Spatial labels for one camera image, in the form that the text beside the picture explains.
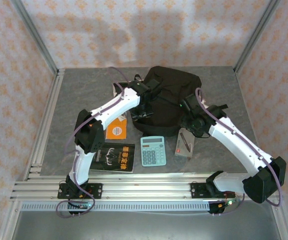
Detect aluminium frame post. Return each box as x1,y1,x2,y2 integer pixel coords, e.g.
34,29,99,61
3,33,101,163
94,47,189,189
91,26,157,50
10,0,59,76
233,0,281,74

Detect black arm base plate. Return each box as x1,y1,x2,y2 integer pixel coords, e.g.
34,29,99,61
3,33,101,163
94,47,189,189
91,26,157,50
57,183,103,200
190,181,236,200

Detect aluminium frame leg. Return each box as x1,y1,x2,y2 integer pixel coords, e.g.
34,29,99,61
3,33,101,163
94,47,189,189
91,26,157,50
270,199,288,240
0,199,23,240

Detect teal calculator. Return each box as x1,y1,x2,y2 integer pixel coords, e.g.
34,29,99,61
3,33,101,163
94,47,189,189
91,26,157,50
140,135,167,167

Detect aluminium mounting rail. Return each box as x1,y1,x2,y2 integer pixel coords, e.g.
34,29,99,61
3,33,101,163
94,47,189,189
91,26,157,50
10,172,284,202

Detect dark paperback with white text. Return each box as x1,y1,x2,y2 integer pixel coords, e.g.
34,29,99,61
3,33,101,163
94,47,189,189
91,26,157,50
112,81,131,99

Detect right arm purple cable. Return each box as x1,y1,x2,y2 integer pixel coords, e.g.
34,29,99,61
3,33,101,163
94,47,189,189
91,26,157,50
195,87,283,215

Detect small black controller board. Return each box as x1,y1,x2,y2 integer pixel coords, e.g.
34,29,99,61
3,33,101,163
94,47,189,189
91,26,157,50
207,198,241,216
67,199,93,216

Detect black book with orange title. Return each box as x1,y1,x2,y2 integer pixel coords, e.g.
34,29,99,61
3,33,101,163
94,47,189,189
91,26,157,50
90,142,136,174

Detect grey metal sheet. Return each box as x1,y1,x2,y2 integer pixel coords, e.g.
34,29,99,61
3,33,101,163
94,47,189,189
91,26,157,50
10,201,283,240

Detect slotted grey cable duct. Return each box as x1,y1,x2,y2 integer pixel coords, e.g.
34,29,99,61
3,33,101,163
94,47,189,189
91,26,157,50
21,201,211,212

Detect grey pen box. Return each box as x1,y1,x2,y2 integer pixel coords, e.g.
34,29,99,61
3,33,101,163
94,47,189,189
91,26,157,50
175,128,195,158

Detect orange book with round sticker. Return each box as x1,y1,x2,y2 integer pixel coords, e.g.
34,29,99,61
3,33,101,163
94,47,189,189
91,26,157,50
105,114,128,140

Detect black backpack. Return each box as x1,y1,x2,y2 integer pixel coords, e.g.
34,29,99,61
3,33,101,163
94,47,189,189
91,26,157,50
132,65,228,138

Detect aluminium side rail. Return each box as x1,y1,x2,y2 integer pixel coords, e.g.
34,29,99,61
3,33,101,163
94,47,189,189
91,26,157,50
28,69,66,180

